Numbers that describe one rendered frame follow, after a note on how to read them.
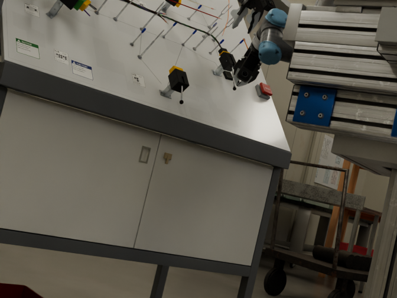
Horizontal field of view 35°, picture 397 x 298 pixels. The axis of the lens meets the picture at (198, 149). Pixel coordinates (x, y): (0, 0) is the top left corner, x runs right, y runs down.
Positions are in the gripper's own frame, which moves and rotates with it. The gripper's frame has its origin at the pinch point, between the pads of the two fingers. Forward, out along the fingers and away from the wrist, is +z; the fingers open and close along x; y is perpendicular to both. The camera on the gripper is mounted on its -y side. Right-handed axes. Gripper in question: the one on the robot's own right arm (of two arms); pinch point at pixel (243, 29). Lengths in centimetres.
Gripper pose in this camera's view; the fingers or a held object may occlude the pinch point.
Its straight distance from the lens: 242.3
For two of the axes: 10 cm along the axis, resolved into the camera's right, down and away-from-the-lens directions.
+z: -4.2, 8.5, 3.3
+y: -5.5, -5.2, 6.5
